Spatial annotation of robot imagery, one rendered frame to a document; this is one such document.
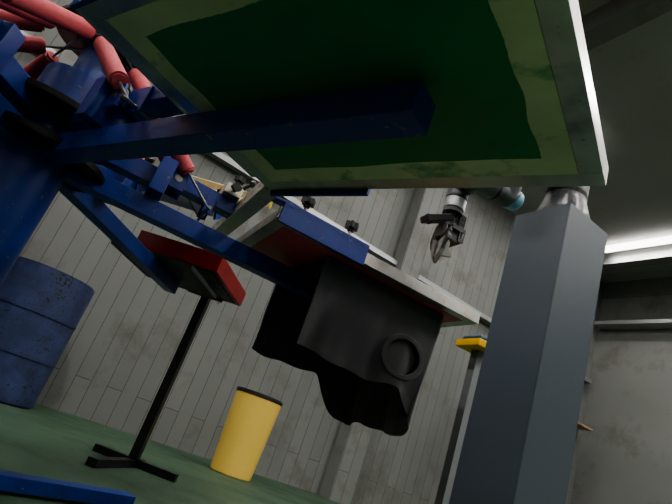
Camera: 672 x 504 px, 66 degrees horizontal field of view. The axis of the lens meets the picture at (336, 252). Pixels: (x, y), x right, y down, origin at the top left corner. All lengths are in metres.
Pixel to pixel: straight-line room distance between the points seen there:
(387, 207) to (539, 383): 5.50
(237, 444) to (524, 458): 3.45
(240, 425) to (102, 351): 1.47
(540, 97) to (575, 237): 0.73
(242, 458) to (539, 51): 4.11
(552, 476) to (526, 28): 1.00
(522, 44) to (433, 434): 6.46
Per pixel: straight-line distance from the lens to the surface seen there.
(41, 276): 4.23
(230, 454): 4.55
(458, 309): 1.79
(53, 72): 1.77
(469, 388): 2.00
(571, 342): 1.45
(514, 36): 0.77
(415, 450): 6.86
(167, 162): 1.69
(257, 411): 4.52
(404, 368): 1.74
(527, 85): 0.83
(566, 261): 1.46
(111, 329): 5.17
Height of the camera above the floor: 0.39
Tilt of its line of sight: 21 degrees up
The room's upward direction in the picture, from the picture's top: 20 degrees clockwise
